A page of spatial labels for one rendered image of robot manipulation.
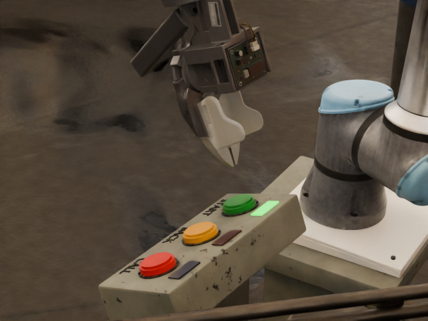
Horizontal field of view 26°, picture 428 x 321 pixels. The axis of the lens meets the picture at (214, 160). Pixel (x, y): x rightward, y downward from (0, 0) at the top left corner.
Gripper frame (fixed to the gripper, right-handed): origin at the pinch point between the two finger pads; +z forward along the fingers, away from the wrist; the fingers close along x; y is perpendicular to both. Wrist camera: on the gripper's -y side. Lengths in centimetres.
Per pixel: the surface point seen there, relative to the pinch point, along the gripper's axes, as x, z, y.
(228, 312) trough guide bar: -30.8, 0.5, 24.3
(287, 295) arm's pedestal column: 37, 42, -29
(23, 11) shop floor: 137, -3, -202
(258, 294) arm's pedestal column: 50, 51, -48
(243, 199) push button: 0.2, 5.7, 0.7
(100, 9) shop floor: 155, 4, -182
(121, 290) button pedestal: -19.4, 7.2, -1.8
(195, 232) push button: -8.6, 5.7, 0.4
